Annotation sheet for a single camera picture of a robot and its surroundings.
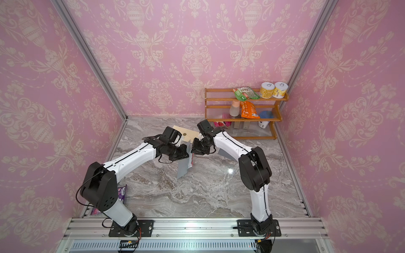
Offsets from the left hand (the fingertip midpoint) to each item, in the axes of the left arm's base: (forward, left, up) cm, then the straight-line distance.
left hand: (190, 156), depth 86 cm
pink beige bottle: (+30, -27, +7) cm, 41 cm away
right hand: (+4, -1, -1) cm, 4 cm away
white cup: (+30, -48, -6) cm, 57 cm away
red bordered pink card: (-1, -1, -3) cm, 3 cm away
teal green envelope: (-2, +5, -6) cm, 8 cm away
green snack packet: (+29, -30, +21) cm, 47 cm away
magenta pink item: (+29, -18, -5) cm, 35 cm away
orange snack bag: (+29, -35, +7) cm, 46 cm away
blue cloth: (+35, -50, -1) cm, 61 cm away
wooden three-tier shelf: (+45, -17, +3) cm, 48 cm away
